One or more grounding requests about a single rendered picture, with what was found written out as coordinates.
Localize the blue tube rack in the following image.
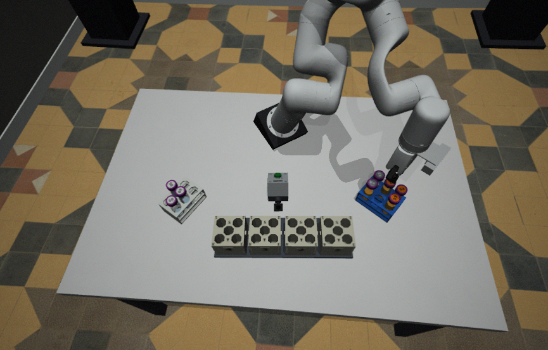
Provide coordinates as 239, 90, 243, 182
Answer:
355, 182, 405, 223

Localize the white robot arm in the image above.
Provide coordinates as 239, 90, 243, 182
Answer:
267, 0, 451, 176

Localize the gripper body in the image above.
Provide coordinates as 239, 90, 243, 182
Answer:
386, 139, 417, 176

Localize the beige bucket adapter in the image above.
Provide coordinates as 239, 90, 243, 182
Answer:
248, 216, 282, 255
318, 216, 356, 256
284, 216, 318, 256
211, 216, 248, 255

